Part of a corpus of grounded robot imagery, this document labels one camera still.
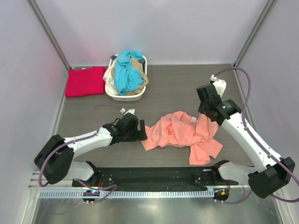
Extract white t-shirt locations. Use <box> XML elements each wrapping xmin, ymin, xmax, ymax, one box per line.
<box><xmin>103</xmin><ymin>59</ymin><xmax>119</xmax><ymax>95</ymax></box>

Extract turquoise blue t-shirt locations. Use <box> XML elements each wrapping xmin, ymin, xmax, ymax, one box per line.
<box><xmin>114</xmin><ymin>50</ymin><xmax>144</xmax><ymax>95</ymax></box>

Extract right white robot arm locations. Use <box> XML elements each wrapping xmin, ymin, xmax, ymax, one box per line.
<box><xmin>197</xmin><ymin>84</ymin><xmax>295</xmax><ymax>198</ymax></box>

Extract right aluminium corner post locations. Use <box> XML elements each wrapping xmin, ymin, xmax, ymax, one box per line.
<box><xmin>232</xmin><ymin>0</ymin><xmax>277</xmax><ymax>67</ymax></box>

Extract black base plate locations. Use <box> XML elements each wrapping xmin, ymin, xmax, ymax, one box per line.
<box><xmin>84</xmin><ymin>167</ymin><xmax>237</xmax><ymax>187</ymax></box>

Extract white perforated laundry basket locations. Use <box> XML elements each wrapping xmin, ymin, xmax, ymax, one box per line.
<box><xmin>105</xmin><ymin>54</ymin><xmax>147</xmax><ymax>102</ymax></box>

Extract aluminium frame rail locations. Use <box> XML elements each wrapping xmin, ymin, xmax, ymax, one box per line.
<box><xmin>28</xmin><ymin>169</ymin><xmax>75</xmax><ymax>190</ymax></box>

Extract folded red t-shirt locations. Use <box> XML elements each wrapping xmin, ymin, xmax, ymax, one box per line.
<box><xmin>64</xmin><ymin>66</ymin><xmax>107</xmax><ymax>98</ymax></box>

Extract left aluminium corner post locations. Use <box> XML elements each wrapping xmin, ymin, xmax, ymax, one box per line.
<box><xmin>27</xmin><ymin>0</ymin><xmax>71</xmax><ymax>69</ymax></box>

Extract white slotted cable duct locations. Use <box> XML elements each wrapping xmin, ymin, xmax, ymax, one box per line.
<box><xmin>39</xmin><ymin>189</ymin><xmax>214</xmax><ymax>199</ymax></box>

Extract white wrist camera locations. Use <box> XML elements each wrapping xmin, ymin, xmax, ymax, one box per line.
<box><xmin>210</xmin><ymin>75</ymin><xmax>227</xmax><ymax>97</ymax></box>
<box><xmin>120</xmin><ymin>108</ymin><xmax>135</xmax><ymax>115</ymax></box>

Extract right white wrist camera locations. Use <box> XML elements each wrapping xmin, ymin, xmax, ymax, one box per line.
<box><xmin>210</xmin><ymin>75</ymin><xmax>227</xmax><ymax>97</ymax></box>

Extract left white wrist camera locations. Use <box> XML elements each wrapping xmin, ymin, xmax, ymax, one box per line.
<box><xmin>120</xmin><ymin>108</ymin><xmax>135</xmax><ymax>115</ymax></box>

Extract aluminium corner post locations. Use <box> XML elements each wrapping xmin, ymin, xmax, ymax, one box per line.
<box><xmin>232</xmin><ymin>0</ymin><xmax>277</xmax><ymax>67</ymax></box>
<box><xmin>27</xmin><ymin>0</ymin><xmax>71</xmax><ymax>69</ymax></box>

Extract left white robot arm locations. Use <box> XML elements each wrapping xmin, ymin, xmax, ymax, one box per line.
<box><xmin>34</xmin><ymin>110</ymin><xmax>147</xmax><ymax>187</ymax></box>

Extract salmon pink t-shirt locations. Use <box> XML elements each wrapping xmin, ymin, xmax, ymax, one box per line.
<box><xmin>142</xmin><ymin>111</ymin><xmax>223</xmax><ymax>165</ymax></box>

